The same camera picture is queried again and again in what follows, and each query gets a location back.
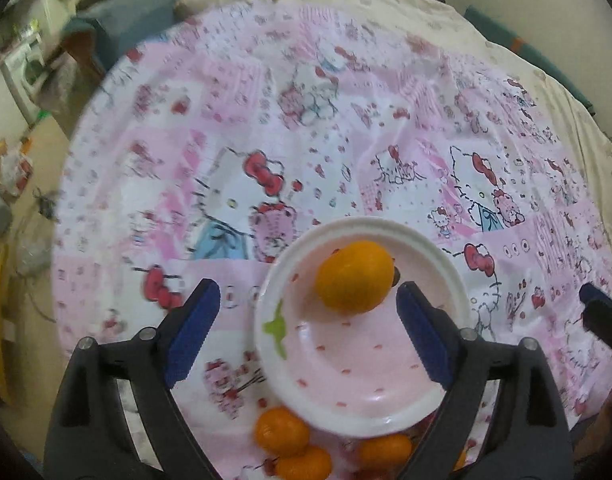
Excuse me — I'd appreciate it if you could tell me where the small mandarin orange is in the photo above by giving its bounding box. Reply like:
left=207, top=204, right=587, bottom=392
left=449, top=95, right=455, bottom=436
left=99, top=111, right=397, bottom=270
left=254, top=406, right=310, bottom=457

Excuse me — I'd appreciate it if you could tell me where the medium orange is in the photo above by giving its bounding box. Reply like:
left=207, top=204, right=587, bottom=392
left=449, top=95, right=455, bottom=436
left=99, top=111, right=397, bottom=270
left=315, top=240, right=395, bottom=315

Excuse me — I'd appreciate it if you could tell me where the pink strawberry plate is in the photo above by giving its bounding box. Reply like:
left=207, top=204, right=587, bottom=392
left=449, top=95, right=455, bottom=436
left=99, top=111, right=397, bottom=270
left=254, top=217, right=470, bottom=438

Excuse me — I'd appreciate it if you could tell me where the Hello Kitty pink tablecloth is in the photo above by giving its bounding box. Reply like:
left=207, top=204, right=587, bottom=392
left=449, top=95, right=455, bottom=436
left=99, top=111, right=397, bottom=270
left=52, top=0, right=612, bottom=479

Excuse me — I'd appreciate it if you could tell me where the white washing machine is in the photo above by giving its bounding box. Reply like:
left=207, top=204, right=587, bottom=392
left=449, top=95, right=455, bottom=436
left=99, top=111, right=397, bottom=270
left=0, top=32, right=44, bottom=126

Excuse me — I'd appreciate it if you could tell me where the teal blue pillow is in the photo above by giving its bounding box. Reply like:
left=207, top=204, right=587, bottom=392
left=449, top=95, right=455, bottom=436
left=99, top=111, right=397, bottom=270
left=60, top=0, right=177, bottom=75

